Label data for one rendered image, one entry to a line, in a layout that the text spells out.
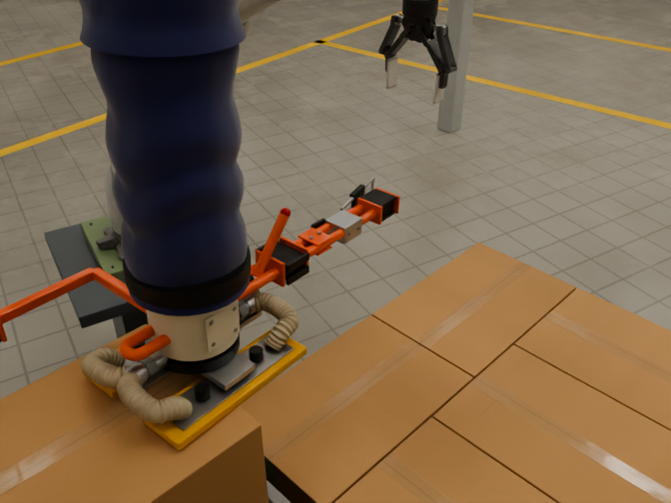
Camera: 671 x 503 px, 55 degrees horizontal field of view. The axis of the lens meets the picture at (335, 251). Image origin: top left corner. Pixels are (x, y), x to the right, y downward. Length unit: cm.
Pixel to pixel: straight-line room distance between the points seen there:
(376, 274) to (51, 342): 150
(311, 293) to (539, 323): 127
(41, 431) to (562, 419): 126
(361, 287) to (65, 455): 206
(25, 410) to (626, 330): 168
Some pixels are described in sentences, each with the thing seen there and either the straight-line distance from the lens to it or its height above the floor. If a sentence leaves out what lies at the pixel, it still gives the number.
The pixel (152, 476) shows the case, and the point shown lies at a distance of 120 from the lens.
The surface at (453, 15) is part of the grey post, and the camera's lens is 451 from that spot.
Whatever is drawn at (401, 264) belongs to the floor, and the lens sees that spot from 327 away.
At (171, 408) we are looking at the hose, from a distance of 118.
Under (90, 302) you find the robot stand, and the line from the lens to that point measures 193.
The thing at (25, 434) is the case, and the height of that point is 95.
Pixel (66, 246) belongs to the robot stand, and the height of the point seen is 75.
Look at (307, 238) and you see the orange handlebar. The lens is 147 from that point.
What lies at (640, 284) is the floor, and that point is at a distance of 344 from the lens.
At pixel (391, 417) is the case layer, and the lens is 178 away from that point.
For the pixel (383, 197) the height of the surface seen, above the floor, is 107.
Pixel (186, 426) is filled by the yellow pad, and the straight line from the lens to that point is 121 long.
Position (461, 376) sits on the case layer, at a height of 54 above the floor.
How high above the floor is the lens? 187
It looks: 34 degrees down
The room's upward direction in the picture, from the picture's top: straight up
